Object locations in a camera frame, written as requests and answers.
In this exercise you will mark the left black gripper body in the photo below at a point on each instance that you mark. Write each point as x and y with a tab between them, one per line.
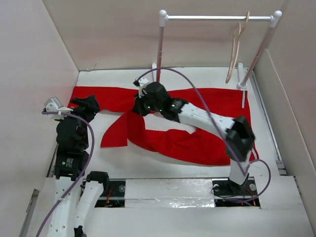
88	116

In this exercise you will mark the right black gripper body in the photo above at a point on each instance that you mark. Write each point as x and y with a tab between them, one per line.
145	105

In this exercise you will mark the red trousers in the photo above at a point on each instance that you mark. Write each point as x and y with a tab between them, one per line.
199	147

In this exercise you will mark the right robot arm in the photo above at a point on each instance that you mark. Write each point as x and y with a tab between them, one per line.
236	132

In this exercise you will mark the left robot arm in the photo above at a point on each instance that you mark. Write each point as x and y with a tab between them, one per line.
76	193

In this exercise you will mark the beige wooden hanger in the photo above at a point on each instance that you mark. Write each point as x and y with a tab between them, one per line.
238	31

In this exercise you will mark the white clothes rack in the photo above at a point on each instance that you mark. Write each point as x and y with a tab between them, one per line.
242	79

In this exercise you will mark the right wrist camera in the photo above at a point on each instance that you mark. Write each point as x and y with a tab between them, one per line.
141	84

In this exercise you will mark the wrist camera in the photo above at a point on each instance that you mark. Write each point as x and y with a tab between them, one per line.
141	84
53	104

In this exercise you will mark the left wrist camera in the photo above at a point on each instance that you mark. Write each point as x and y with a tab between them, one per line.
53	104

